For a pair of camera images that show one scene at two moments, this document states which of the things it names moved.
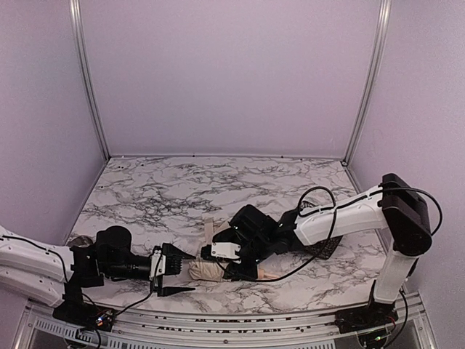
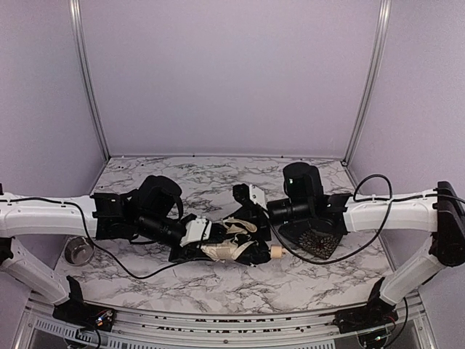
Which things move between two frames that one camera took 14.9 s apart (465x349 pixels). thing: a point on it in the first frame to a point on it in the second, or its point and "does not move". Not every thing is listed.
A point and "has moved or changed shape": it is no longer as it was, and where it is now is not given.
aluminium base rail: [39, 329] does not move
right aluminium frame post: [381, 31] does not move
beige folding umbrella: [214, 270] has moved or changed shape
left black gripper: [166, 270] to [218, 234]
